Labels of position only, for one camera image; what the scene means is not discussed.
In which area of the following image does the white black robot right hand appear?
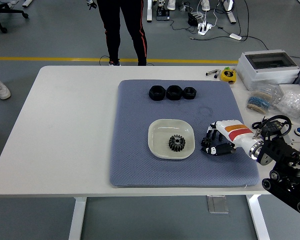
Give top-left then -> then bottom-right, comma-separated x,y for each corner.
200,119 -> 263,157

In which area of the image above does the large black gear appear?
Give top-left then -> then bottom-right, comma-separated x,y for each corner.
167,134 -> 187,153

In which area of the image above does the black charger box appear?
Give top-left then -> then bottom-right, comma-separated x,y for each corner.
187,12 -> 200,26

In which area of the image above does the small black hex nut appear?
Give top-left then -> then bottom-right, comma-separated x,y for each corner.
183,86 -> 197,100

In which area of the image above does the flat white box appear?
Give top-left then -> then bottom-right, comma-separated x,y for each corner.
278,83 -> 300,98

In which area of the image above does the large black hex nut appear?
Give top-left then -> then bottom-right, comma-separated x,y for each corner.
148,85 -> 166,102
166,84 -> 184,101

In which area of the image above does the black desk controller device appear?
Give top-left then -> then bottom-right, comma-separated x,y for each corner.
156,9 -> 171,22

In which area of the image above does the white desk leg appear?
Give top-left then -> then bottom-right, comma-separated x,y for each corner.
221,0 -> 237,25
146,0 -> 153,23

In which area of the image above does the bag of blue resistors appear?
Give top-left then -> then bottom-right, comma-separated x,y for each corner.
246,83 -> 281,115

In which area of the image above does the white power strip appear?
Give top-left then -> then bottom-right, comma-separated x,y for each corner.
197,22 -> 214,36

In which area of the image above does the yellow tape measure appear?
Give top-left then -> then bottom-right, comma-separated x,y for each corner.
219,66 -> 237,83

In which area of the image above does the bag of clear plastic parts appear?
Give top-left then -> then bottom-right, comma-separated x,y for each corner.
274,91 -> 300,125

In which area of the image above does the metal floor plate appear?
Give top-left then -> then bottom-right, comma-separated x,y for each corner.
206,195 -> 229,214

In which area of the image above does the white square dish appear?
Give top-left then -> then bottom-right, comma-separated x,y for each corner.
147,118 -> 196,160

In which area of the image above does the white table leg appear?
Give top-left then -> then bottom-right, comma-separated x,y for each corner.
68,196 -> 88,240
246,194 -> 271,240

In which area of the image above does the blue-grey textured mat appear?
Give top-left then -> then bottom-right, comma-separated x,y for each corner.
109,79 -> 261,188

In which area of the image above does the grey electrical enclosure box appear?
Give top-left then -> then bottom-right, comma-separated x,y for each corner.
236,49 -> 300,90

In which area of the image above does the black floor cable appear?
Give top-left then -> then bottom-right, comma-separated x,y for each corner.
189,0 -> 270,51

